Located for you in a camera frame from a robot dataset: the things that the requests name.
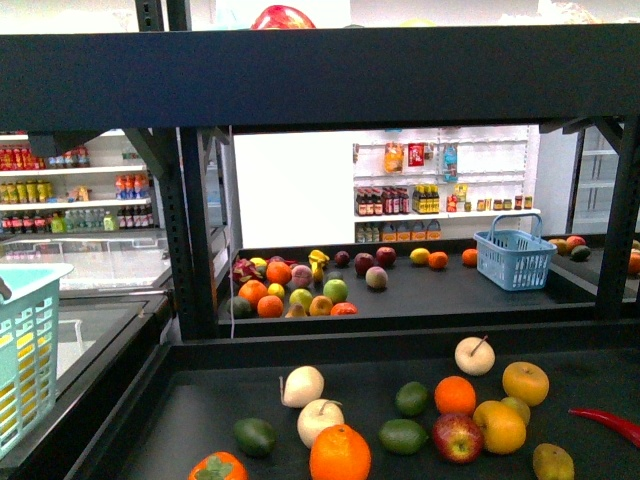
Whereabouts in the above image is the teal plastic shopping basket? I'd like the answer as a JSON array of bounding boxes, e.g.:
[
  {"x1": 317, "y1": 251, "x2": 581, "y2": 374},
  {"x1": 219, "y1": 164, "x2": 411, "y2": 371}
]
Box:
[{"x1": 1, "y1": 263, "x2": 73, "y2": 457}]

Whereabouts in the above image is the green apple far shelf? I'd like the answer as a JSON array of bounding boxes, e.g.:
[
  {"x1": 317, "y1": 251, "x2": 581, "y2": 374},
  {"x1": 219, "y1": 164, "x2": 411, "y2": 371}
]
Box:
[{"x1": 323, "y1": 279, "x2": 349, "y2": 304}]

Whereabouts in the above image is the white store shelf right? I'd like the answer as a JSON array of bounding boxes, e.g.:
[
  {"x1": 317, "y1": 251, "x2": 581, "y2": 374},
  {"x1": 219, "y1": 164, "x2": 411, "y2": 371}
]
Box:
[{"x1": 352, "y1": 125, "x2": 539, "y2": 243}]

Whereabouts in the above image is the white store shelf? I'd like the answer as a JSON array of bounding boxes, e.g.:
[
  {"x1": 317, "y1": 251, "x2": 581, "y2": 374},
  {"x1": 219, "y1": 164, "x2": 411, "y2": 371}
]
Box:
[
  {"x1": 352, "y1": 125, "x2": 539, "y2": 243},
  {"x1": 1, "y1": 130, "x2": 159, "y2": 235}
]

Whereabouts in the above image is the white store shelf left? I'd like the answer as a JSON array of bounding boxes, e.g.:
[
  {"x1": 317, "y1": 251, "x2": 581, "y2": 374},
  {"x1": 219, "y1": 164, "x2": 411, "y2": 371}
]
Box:
[{"x1": 1, "y1": 130, "x2": 159, "y2": 235}]

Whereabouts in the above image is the dark red apple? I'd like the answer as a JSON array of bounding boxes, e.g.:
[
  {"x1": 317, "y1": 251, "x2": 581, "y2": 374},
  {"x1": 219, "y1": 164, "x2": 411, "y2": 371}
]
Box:
[{"x1": 354, "y1": 252, "x2": 375, "y2": 276}]

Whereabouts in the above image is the orange in far pile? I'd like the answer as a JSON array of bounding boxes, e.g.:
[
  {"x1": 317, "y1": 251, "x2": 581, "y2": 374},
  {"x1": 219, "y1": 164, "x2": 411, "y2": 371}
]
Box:
[{"x1": 266, "y1": 261, "x2": 292, "y2": 286}]

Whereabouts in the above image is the peach coloured mango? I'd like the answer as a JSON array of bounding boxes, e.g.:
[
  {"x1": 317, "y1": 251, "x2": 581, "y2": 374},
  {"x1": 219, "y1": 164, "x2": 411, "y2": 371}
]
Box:
[{"x1": 365, "y1": 266, "x2": 388, "y2": 290}]

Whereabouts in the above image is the dragon fruit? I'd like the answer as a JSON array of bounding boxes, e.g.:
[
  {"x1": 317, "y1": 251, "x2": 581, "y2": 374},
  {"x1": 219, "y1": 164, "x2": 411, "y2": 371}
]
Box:
[{"x1": 231, "y1": 258, "x2": 263, "y2": 286}]

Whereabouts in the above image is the far orange mandarin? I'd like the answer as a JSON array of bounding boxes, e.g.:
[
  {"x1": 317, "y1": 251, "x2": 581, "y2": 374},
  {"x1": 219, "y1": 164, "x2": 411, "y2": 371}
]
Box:
[{"x1": 428, "y1": 251, "x2": 449, "y2": 270}]

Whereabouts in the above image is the orange mandarin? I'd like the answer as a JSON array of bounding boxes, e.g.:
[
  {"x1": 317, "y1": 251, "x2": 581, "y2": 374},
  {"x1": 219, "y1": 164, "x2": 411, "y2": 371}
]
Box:
[
  {"x1": 428, "y1": 251, "x2": 449, "y2": 270},
  {"x1": 434, "y1": 376, "x2": 477, "y2": 416}
]

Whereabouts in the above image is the white round pear left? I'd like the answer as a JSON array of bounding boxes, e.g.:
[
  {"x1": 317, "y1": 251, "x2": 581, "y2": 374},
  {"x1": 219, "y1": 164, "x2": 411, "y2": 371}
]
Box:
[{"x1": 279, "y1": 366, "x2": 325, "y2": 408}]

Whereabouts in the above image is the far orange by basket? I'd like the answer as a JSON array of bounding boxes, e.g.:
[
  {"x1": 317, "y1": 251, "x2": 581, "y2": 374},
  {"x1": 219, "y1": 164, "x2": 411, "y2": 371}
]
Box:
[{"x1": 461, "y1": 248, "x2": 478, "y2": 268}]

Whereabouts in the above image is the white apple pear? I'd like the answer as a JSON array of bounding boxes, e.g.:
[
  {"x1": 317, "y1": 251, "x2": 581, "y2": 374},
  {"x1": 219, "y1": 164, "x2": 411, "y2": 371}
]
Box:
[{"x1": 297, "y1": 399, "x2": 345, "y2": 449}]

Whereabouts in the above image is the green lime upper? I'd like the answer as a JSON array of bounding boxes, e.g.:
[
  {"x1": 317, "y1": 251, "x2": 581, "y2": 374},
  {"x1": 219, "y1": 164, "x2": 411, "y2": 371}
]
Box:
[{"x1": 395, "y1": 381, "x2": 430, "y2": 418}]

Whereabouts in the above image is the green lime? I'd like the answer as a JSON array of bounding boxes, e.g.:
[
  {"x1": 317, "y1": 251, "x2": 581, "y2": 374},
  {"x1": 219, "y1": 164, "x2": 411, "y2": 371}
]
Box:
[
  {"x1": 378, "y1": 419, "x2": 428, "y2": 456},
  {"x1": 395, "y1": 381, "x2": 430, "y2": 418}
]

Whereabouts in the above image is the cream pear with stem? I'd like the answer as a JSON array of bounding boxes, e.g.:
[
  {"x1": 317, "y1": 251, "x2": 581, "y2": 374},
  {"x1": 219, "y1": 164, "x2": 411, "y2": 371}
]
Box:
[{"x1": 454, "y1": 335, "x2": 496, "y2": 376}]

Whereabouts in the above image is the light blue far basket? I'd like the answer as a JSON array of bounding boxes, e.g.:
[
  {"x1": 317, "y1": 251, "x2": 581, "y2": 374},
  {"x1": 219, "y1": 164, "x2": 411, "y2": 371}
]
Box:
[{"x1": 474, "y1": 213, "x2": 557, "y2": 292}]

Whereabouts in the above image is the orange mandarin centre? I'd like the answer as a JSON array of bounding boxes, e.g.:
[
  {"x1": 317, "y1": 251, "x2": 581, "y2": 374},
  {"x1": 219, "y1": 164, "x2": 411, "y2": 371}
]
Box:
[{"x1": 434, "y1": 376, "x2": 477, "y2": 416}]

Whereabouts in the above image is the dark green avocado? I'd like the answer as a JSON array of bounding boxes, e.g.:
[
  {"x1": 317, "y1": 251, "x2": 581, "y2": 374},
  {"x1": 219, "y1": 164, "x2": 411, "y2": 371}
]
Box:
[{"x1": 233, "y1": 417, "x2": 277, "y2": 458}]

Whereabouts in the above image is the green lime lower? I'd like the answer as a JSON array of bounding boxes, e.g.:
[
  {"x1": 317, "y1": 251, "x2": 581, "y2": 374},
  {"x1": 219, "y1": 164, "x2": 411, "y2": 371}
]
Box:
[{"x1": 378, "y1": 419, "x2": 428, "y2": 456}]

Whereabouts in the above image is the bright orange near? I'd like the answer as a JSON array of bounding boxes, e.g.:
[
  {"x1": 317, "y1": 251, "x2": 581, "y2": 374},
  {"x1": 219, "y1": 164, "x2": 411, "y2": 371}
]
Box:
[{"x1": 309, "y1": 424, "x2": 372, "y2": 480}]

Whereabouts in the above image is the glass freezer chest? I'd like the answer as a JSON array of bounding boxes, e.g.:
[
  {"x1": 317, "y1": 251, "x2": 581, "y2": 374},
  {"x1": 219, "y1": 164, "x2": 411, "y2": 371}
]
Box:
[{"x1": 1, "y1": 229, "x2": 174, "y2": 394}]

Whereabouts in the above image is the large red apple top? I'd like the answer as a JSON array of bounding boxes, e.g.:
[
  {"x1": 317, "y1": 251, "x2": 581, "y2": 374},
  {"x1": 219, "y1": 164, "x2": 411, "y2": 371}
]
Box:
[{"x1": 250, "y1": 5, "x2": 316, "y2": 30}]

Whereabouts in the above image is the red yellow apple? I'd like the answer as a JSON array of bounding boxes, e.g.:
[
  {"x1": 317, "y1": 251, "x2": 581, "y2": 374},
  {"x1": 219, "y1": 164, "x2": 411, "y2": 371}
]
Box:
[{"x1": 432, "y1": 413, "x2": 484, "y2": 464}]

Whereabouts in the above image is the orange persimmon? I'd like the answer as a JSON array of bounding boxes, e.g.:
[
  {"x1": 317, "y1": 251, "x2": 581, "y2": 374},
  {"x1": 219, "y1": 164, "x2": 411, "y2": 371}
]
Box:
[{"x1": 188, "y1": 451, "x2": 249, "y2": 480}]

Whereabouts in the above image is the golden yellow apple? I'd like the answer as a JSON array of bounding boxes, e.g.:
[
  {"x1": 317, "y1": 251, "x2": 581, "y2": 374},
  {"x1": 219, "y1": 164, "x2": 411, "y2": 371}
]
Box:
[{"x1": 502, "y1": 361, "x2": 550, "y2": 407}]

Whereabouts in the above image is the large yellow orange fruit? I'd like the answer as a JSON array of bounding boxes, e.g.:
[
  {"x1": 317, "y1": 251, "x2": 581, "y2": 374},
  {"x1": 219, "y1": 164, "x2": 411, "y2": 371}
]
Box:
[{"x1": 472, "y1": 400, "x2": 527, "y2": 455}]

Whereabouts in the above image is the yellow green pear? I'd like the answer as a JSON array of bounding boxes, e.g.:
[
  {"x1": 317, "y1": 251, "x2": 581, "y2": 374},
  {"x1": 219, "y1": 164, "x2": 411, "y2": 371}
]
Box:
[{"x1": 501, "y1": 396, "x2": 531, "y2": 426}]

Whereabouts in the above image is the brownish yellow pear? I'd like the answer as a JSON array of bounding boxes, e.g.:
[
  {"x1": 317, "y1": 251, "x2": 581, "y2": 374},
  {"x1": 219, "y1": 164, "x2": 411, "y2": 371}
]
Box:
[{"x1": 532, "y1": 443, "x2": 575, "y2": 480}]

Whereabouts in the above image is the red chili pepper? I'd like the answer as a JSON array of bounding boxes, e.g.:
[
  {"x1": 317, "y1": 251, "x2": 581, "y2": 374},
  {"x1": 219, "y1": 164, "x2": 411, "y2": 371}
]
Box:
[{"x1": 568, "y1": 408, "x2": 640, "y2": 448}]

